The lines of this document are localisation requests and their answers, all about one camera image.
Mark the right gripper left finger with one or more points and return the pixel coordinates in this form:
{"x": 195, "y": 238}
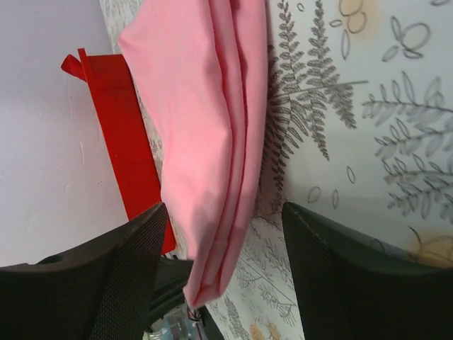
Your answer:
{"x": 100, "y": 289}

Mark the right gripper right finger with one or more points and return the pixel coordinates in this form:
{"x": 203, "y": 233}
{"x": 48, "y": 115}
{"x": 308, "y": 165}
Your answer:
{"x": 348, "y": 290}

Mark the pink t shirt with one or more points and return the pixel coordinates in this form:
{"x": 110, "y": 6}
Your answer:
{"x": 201, "y": 70}

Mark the floral tablecloth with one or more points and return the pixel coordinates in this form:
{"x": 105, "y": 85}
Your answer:
{"x": 358, "y": 129}

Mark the red plastic tray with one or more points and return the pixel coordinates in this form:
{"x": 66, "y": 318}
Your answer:
{"x": 115, "y": 100}

